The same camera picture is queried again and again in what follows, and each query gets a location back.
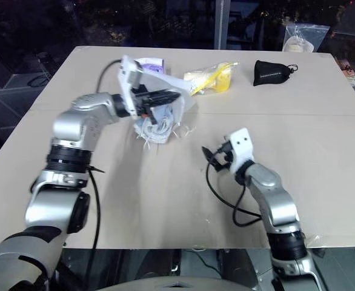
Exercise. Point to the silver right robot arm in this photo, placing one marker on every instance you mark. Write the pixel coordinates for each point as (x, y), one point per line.
(271, 188)

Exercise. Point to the white blue fringed towel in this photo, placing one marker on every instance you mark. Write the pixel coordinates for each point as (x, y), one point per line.
(157, 130)

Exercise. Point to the clear plastic zip bag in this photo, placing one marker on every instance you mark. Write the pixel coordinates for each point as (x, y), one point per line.
(207, 77)

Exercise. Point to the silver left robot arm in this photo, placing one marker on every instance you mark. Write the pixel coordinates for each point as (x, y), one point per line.
(74, 127)

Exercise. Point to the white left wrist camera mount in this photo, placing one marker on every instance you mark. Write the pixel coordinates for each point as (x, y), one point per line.
(127, 88)

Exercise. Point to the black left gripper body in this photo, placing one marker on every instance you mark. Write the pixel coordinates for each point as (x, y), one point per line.
(142, 103)

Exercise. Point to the clear bag with white contents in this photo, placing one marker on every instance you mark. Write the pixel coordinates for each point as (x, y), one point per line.
(301, 38)

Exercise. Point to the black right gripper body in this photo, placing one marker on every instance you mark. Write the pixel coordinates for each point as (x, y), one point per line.
(226, 154)

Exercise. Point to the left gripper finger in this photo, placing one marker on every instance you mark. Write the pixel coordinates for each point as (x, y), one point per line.
(162, 100)
(165, 94)

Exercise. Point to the colourful printed box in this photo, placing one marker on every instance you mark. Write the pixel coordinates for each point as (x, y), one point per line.
(348, 70)

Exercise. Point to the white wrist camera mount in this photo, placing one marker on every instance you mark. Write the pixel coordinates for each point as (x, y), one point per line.
(127, 88)
(241, 147)

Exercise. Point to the purple white packet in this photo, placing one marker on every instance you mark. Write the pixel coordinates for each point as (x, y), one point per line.
(153, 65)

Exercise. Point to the cream cloth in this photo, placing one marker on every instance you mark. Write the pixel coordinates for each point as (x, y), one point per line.
(195, 75)

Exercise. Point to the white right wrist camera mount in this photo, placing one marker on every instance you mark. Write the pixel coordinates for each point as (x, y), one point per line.
(241, 147)

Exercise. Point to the white vertical post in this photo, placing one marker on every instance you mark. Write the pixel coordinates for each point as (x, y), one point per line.
(223, 24)

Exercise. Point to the yellow cloth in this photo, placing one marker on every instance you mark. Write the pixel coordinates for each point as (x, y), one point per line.
(223, 82)

